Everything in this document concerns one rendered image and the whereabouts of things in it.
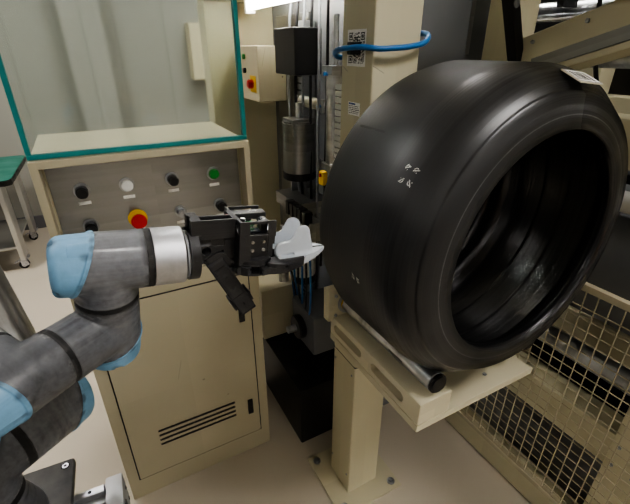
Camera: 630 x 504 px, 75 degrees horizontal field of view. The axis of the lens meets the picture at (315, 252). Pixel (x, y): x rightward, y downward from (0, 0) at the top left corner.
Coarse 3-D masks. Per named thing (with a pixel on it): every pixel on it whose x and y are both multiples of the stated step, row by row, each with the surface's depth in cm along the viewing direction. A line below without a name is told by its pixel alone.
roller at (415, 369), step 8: (344, 304) 107; (352, 312) 104; (360, 320) 101; (368, 328) 98; (376, 336) 96; (384, 344) 93; (392, 352) 91; (400, 360) 89; (408, 360) 87; (408, 368) 87; (416, 368) 85; (424, 368) 84; (416, 376) 85; (424, 376) 83; (432, 376) 82; (440, 376) 82; (424, 384) 83; (432, 384) 82; (440, 384) 83; (432, 392) 83
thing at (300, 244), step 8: (296, 232) 59; (304, 232) 60; (288, 240) 59; (296, 240) 60; (304, 240) 60; (280, 248) 59; (288, 248) 59; (296, 248) 60; (304, 248) 61; (312, 248) 62; (320, 248) 64; (280, 256) 59; (288, 256) 59; (296, 256) 60; (304, 256) 60; (312, 256) 62
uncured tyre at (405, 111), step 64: (448, 64) 73; (512, 64) 64; (384, 128) 68; (448, 128) 58; (512, 128) 57; (576, 128) 63; (384, 192) 63; (448, 192) 58; (512, 192) 105; (576, 192) 91; (384, 256) 63; (448, 256) 61; (512, 256) 104; (576, 256) 92; (384, 320) 69; (448, 320) 67; (512, 320) 95
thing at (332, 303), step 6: (324, 288) 107; (330, 288) 106; (324, 294) 108; (330, 294) 106; (336, 294) 107; (324, 300) 108; (330, 300) 107; (336, 300) 108; (324, 306) 109; (330, 306) 107; (336, 306) 108; (324, 312) 110; (330, 312) 108; (336, 312) 109; (342, 312) 110; (330, 318) 109
